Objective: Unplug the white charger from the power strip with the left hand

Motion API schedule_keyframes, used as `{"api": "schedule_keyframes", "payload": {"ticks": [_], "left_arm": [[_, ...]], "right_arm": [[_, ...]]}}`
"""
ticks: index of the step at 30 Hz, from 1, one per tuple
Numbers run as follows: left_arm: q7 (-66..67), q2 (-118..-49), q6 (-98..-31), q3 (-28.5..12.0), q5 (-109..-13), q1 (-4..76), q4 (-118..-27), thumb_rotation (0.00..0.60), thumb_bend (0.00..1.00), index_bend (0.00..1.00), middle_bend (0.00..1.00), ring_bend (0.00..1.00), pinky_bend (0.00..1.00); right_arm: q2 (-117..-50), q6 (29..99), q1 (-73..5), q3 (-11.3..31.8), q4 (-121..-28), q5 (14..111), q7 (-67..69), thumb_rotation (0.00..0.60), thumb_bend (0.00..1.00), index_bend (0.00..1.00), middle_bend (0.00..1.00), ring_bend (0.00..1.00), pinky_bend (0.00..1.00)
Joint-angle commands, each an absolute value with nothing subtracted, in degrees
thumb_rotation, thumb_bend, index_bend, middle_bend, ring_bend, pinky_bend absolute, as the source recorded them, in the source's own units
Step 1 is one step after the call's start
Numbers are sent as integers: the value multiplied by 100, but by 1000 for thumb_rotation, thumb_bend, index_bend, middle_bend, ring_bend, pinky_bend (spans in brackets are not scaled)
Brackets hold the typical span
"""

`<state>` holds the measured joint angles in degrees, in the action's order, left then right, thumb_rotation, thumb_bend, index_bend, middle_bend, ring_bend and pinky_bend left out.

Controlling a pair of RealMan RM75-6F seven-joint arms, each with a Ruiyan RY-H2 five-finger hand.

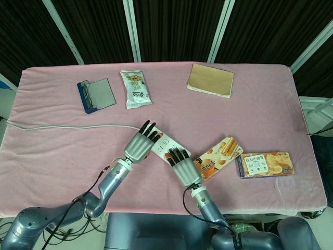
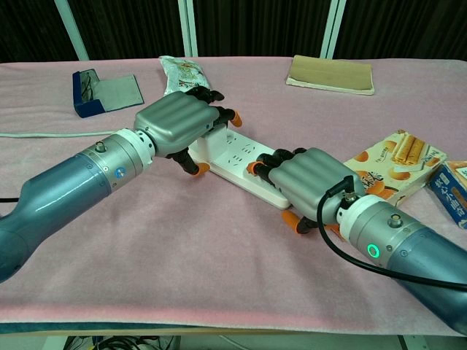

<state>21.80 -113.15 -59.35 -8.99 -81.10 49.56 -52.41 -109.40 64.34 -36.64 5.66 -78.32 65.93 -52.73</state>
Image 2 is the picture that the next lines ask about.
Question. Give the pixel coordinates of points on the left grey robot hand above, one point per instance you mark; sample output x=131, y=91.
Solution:
x=175, y=116

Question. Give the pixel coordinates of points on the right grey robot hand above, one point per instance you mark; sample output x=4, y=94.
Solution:
x=310, y=182

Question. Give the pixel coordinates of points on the white power strip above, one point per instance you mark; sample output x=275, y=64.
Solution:
x=241, y=155

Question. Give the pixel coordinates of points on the silver snack bag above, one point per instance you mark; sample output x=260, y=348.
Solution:
x=180, y=73

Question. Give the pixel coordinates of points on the orange snack box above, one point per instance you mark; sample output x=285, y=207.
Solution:
x=332, y=228

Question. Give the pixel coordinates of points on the blue case with grey flap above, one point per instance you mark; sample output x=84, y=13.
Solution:
x=109, y=93

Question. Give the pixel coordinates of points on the beige egg roll box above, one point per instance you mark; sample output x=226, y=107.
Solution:
x=397, y=164

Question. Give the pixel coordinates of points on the tan notebook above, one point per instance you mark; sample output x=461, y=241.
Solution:
x=330, y=74

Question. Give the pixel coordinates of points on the black pleated curtain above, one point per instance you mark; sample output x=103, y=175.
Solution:
x=255, y=25

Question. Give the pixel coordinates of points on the pink tablecloth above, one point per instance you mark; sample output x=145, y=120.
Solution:
x=204, y=255

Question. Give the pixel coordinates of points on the blue snack box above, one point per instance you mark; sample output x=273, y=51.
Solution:
x=450, y=193

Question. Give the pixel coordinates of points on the white double frame post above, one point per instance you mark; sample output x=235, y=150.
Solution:
x=189, y=29

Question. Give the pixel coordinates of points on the slanted white frame post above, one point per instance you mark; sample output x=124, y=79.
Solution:
x=73, y=33

